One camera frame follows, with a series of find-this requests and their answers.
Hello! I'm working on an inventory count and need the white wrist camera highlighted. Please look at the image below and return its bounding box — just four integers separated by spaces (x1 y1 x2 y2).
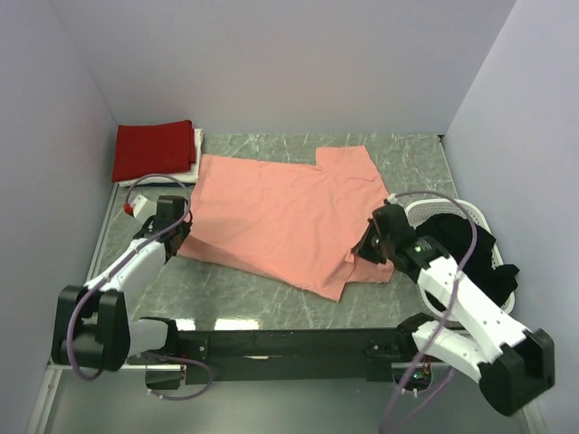
123 194 157 223
384 193 401 205

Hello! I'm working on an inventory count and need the folded red t-shirt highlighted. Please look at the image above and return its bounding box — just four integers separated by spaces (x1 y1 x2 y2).
111 118 197 184

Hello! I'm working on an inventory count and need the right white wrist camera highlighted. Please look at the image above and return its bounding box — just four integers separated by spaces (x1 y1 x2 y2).
384 193 401 205

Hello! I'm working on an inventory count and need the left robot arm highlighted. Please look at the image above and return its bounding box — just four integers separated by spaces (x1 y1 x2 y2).
51 195 193 381

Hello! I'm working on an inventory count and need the aluminium frame rail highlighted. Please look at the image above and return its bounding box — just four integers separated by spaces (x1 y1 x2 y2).
25 364 138 433

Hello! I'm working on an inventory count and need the folded blue t-shirt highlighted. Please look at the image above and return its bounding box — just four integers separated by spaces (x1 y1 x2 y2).
138 182 195 188

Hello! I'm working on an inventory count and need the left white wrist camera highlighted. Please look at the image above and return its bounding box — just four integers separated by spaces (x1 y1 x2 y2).
123 194 157 223

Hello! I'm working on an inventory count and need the pink t-shirt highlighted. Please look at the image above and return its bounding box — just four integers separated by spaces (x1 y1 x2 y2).
178 146 394 301

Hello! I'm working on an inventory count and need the black t-shirt in basket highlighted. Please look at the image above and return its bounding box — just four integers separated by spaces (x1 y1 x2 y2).
412 212 520 308

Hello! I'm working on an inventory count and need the folded white t-shirt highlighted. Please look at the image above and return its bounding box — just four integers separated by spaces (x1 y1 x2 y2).
118 127 204 189

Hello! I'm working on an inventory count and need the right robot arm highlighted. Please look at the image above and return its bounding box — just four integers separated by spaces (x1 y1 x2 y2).
353 203 555 416

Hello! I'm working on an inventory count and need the black base beam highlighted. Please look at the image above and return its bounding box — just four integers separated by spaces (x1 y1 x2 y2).
129 328 418 382

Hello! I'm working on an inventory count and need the white plastic laundry basket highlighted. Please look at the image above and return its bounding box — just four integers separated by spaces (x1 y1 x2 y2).
406 199 518 314

